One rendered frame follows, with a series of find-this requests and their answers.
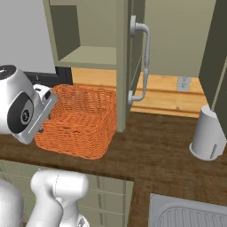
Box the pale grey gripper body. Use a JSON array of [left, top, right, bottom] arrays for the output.
[[23, 90, 59, 145]]

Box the orange wicker basket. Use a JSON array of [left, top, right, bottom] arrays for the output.
[[34, 83, 119, 160]]

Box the olive green cabinet door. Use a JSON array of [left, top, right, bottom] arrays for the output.
[[115, 0, 146, 133]]

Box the pale green base cabinet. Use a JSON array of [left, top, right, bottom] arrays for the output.
[[0, 159, 135, 227]]

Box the dark olive cabinet door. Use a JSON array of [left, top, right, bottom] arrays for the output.
[[198, 0, 227, 140]]

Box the black appliance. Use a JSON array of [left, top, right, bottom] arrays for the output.
[[23, 67, 74, 89]]

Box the light grey flat panel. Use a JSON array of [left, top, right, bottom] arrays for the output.
[[0, 0, 58, 74]]

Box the white cylindrical appliance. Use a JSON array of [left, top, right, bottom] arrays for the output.
[[188, 104, 227, 162]]

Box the grey metal sink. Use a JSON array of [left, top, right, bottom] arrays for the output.
[[147, 192, 227, 227]]

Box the olive green wall cabinet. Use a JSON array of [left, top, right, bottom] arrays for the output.
[[43, 0, 119, 71]]

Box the grey metal door handle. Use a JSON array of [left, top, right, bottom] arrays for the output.
[[127, 15, 152, 107]]

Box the grey wall socket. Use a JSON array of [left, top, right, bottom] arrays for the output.
[[176, 75, 192, 92]]

